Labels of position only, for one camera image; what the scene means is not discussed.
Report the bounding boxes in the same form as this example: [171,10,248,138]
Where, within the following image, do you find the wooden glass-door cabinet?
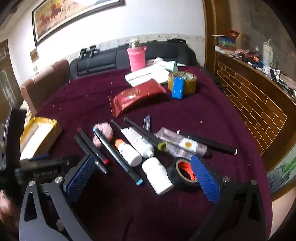
[0,39,24,121]

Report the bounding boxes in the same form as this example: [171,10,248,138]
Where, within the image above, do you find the pile of small tools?
[236,47,296,94]

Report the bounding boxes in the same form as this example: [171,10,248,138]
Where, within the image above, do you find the mauve hand cream tube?
[156,127,211,158]

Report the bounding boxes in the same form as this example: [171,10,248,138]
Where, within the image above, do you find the black marker blue caps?
[93,127,143,186]

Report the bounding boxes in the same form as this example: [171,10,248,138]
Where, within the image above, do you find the bottle with pink sleeve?
[127,39,147,72]

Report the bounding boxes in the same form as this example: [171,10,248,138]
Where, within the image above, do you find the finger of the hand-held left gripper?
[14,154,80,186]

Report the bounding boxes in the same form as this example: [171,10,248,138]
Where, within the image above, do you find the black leather sofa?
[69,42,197,80]

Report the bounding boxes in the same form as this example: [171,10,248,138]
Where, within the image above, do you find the white pill bottle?
[142,157,174,195]

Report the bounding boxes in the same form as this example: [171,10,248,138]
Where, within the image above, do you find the red foil packet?
[109,79,167,118]

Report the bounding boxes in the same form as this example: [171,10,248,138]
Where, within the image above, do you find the small framed wall picture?
[30,47,39,63]

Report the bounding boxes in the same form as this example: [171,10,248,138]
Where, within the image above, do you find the blue printed box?
[218,37,237,48]

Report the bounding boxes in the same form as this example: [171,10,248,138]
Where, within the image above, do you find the red box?
[225,28,241,41]

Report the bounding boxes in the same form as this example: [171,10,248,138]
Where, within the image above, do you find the framed horse painting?
[32,0,127,47]

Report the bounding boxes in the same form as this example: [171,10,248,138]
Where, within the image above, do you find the white green tube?
[154,57,186,73]

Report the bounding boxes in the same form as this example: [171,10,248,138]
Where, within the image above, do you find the gold-edged white tray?
[20,117,63,161]

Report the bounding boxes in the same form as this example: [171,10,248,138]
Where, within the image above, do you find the person's left hand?
[0,190,21,232]

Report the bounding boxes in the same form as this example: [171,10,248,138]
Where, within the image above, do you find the white printed tube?
[120,127,155,159]

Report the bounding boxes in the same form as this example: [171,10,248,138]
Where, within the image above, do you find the maroon tablecloth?
[35,66,274,241]

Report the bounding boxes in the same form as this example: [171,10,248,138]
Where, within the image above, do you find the wooden brick-pattern counter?
[215,50,296,202]

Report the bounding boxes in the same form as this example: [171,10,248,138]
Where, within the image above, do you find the pink fluffy ball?
[92,122,114,149]

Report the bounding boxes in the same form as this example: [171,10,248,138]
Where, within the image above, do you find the black electrical tape roll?
[166,158,202,187]

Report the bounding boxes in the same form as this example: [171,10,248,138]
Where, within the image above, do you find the tan packing tape roll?
[168,71,198,94]

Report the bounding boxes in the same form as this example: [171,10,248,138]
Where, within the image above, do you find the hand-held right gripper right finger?
[190,154,266,241]

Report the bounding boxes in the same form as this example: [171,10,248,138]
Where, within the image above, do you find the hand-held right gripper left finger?
[19,154,100,241]

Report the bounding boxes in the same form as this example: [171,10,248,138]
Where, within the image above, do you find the blue battery pack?
[171,76,187,100]

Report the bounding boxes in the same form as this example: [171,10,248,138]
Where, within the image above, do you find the black pen olive end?
[124,117,166,151]

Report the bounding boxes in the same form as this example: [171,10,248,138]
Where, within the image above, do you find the small white bottle orange cap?
[115,139,143,167]

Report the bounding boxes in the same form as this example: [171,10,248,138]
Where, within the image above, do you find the green white printed panel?
[266,156,296,194]

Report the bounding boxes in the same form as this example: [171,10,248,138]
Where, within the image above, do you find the black marker red caps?
[77,127,110,165]

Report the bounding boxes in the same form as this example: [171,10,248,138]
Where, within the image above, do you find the black marker grey cap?
[73,136,109,175]

